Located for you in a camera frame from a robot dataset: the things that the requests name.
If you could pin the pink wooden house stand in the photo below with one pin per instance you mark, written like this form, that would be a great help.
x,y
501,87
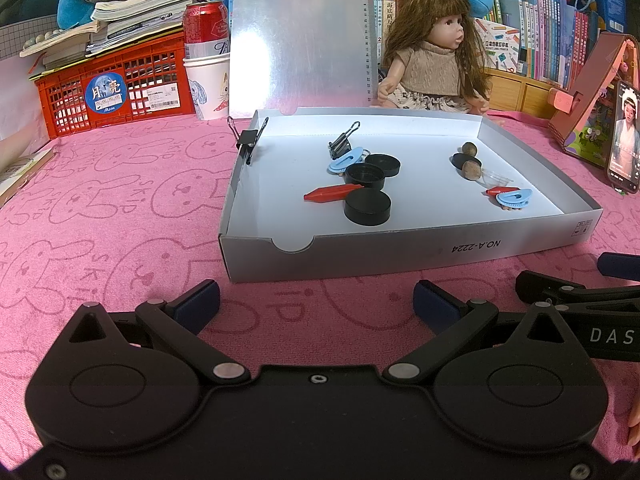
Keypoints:
x,y
585,110

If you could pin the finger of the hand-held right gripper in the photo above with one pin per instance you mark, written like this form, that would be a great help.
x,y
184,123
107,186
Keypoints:
x,y
540,285
622,266

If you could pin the red plastic crate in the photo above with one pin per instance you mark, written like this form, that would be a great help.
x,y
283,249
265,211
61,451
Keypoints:
x,y
75,105

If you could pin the grey cardboard box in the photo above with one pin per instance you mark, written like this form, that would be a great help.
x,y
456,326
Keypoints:
x,y
300,200

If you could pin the person's right hand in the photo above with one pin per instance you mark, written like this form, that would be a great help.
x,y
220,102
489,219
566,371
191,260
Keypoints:
x,y
636,425

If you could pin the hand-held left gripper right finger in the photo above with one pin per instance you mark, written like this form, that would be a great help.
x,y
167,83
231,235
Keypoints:
x,y
432,304

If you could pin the clear plastic cup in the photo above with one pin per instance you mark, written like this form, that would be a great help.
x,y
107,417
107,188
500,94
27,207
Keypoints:
x,y
496,178

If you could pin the wooden drawer unit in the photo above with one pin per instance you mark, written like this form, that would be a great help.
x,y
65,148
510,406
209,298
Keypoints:
x,y
525,92

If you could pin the colourful printed box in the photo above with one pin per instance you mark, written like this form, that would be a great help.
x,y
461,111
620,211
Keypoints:
x,y
497,45

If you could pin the pile of worn books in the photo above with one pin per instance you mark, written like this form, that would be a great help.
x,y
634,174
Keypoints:
x,y
140,5

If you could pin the pink rabbit print blanket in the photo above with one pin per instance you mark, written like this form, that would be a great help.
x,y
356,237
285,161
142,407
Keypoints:
x,y
125,210

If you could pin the blue plastic clip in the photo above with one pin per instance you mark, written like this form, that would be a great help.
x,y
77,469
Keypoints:
x,y
516,198
347,160

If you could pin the smartphone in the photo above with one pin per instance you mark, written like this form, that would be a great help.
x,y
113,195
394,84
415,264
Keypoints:
x,y
625,135

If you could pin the row of upright books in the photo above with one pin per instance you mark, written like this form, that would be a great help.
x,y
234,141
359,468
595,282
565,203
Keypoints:
x,y
550,35

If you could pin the red drink can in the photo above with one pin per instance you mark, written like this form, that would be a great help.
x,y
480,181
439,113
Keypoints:
x,y
205,30

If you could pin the red plastic clip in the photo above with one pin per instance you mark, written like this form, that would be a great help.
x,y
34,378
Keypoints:
x,y
332,194
492,191

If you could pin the translucent plastic clipboard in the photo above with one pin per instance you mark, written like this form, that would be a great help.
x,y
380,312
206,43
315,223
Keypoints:
x,y
300,35

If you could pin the long-haired doll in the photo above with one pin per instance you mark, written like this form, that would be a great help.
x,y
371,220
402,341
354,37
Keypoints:
x,y
430,60

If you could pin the black binder clip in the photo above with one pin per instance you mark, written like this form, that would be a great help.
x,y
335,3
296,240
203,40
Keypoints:
x,y
246,139
341,145

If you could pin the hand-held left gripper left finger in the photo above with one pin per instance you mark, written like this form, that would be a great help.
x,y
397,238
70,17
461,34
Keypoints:
x,y
201,302

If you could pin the stack of paper cups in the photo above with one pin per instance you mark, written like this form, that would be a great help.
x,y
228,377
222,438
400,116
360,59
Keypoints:
x,y
207,90

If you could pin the flat lying book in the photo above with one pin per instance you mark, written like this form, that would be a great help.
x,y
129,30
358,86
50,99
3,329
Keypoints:
x,y
25,175

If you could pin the black round cap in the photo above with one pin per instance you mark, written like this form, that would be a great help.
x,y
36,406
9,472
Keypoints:
x,y
457,161
365,175
384,164
367,207

